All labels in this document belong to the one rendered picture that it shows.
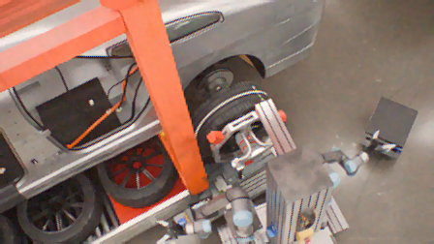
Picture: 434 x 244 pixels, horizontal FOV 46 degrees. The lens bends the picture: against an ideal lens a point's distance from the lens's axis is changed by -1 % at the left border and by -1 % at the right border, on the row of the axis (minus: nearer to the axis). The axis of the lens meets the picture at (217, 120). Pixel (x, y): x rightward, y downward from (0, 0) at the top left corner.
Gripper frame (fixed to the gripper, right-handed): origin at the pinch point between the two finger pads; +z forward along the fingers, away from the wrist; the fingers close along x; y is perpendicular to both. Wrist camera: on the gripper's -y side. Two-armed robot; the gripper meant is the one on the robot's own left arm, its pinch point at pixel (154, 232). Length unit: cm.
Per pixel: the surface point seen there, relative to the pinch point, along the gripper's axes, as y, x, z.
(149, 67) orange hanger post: -117, 32, -23
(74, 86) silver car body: 21, 152, 67
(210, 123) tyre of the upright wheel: 3, 79, -44
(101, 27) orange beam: -153, 25, -9
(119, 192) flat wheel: 64, 69, 39
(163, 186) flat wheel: 66, 70, 3
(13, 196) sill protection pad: 24, 57, 109
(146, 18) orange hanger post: -149, 29, -28
